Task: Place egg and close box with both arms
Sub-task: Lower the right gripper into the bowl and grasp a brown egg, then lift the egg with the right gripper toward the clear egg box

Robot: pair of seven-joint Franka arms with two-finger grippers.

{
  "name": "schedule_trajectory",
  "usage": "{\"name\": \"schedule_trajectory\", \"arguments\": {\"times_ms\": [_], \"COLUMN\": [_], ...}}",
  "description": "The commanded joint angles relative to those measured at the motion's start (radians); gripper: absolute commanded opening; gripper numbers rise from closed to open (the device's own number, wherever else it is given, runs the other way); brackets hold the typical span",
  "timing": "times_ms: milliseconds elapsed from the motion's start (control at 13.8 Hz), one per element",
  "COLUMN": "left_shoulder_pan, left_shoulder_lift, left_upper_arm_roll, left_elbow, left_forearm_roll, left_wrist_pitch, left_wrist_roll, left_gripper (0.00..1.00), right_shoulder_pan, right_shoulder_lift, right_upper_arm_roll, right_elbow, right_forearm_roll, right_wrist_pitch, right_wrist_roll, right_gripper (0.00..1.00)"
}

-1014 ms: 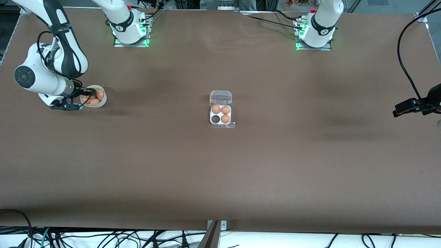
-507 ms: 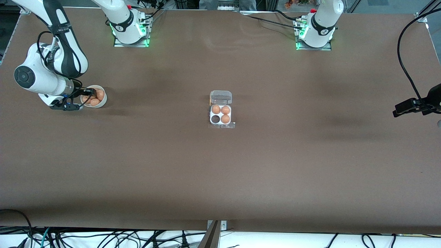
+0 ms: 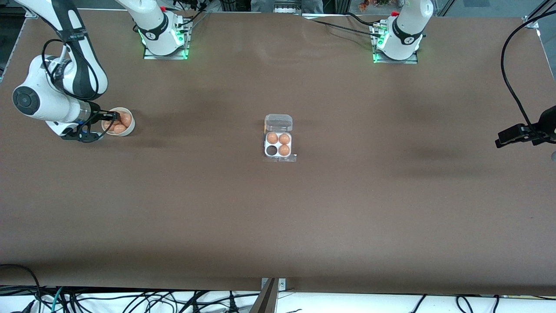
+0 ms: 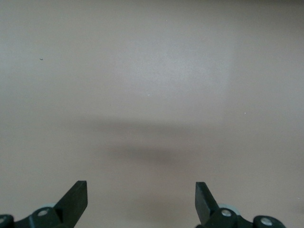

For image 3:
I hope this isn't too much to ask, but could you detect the clear plastic egg box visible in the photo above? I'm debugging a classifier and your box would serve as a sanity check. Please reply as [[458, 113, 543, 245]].
[[263, 114, 297, 163]]

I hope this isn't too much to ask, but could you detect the white ceramic bowl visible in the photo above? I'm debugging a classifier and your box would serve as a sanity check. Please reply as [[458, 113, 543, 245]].
[[101, 107, 136, 137]]

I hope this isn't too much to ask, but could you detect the brown table cover sheet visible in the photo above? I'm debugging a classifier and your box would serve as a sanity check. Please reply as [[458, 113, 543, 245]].
[[0, 8, 556, 297]]

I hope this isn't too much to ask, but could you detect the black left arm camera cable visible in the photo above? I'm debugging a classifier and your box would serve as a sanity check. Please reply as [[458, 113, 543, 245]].
[[500, 9, 556, 131]]

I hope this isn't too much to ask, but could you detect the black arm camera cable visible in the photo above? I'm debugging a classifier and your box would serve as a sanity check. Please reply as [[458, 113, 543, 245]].
[[500, 9, 556, 131], [41, 38, 110, 143]]

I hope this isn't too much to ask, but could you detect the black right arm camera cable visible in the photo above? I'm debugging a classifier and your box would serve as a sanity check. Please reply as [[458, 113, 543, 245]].
[[41, 38, 110, 143]]

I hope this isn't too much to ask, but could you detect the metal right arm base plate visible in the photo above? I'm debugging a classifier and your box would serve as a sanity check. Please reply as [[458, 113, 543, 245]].
[[143, 20, 190, 60]]

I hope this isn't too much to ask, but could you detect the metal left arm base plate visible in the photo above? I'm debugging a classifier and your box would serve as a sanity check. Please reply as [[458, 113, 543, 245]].
[[372, 24, 419, 65]]

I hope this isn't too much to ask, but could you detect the black base power cable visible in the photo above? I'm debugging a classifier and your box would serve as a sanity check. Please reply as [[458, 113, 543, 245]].
[[175, 0, 210, 28], [346, 12, 385, 27], [311, 19, 383, 38]]

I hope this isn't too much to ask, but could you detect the black looped floor cable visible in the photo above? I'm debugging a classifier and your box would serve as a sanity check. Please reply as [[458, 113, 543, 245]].
[[0, 263, 42, 307]]

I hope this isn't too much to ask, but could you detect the teal cable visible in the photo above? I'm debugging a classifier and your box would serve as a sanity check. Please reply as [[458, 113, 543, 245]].
[[51, 287, 65, 313]]

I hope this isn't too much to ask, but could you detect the thick black cable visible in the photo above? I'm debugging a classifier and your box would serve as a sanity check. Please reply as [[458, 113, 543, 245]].
[[177, 290, 210, 313]]

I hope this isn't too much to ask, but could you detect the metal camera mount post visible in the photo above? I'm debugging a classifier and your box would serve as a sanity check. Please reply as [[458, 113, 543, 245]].
[[249, 277, 286, 313]]

